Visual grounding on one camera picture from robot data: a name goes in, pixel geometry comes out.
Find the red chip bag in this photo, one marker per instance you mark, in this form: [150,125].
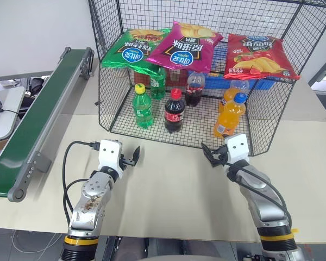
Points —
[256,58]

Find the grey furniture frame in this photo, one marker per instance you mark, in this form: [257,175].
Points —
[324,70]

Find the magenta chip bag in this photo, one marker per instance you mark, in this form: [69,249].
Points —
[183,49]

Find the grey side desk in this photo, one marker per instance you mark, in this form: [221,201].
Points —
[11,108]

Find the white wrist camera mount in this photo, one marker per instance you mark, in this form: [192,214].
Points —
[237,148]
[110,155]

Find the green soda bottle yellow cap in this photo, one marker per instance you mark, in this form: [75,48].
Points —
[143,108]

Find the blue plastic crate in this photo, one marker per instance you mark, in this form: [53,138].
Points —
[262,83]

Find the orange soda bottle clear top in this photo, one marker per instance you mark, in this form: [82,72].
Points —
[228,95]

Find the green chip bag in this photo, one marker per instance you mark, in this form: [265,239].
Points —
[122,54]

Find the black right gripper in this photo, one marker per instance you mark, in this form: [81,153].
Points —
[221,157]

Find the green conveyor belt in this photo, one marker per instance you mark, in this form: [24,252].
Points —
[32,122]

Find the green soda bottle green label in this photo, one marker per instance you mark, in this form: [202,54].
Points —
[157,87]

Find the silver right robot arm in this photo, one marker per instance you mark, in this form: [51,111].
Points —
[263,198]

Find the cola bottle without cap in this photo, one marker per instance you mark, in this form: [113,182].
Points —
[194,92]

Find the orange soda bottle blue cap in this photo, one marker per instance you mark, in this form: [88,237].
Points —
[229,117]

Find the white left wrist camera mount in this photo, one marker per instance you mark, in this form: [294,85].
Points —
[110,155]

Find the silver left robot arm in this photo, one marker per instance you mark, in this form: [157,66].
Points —
[88,201]

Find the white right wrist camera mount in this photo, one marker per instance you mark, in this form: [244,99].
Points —
[237,148]

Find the cola bottle red cap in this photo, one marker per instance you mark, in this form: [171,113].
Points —
[174,114]

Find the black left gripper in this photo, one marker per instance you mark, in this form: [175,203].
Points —
[127,162]

